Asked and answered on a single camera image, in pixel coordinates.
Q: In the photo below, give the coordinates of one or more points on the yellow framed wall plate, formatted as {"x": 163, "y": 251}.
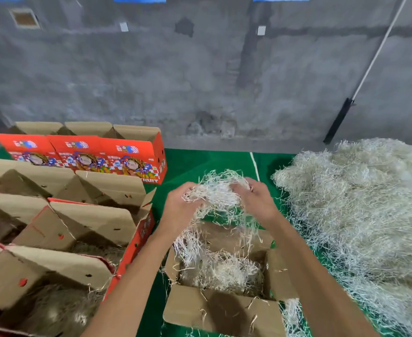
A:
{"x": 24, "y": 18}

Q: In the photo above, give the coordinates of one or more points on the handful of shredded paper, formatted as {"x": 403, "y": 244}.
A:
{"x": 58, "y": 312}
{"x": 220, "y": 270}

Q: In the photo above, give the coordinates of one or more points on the person's right forearm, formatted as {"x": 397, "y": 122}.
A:
{"x": 318, "y": 277}

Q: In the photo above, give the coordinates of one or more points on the white pole with black grip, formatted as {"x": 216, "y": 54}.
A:
{"x": 338, "y": 121}

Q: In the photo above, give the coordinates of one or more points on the pile of shredded paper filler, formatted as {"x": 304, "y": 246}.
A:
{"x": 367, "y": 207}

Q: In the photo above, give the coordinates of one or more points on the person's left forearm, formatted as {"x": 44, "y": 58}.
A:
{"x": 129, "y": 291}

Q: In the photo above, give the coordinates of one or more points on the person's left hand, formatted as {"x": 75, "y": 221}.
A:
{"x": 179, "y": 210}

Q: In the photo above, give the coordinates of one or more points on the person's right hand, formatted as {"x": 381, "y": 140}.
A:
{"x": 261, "y": 200}

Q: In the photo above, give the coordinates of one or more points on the group of red fruit boxes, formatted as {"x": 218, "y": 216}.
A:
{"x": 79, "y": 147}

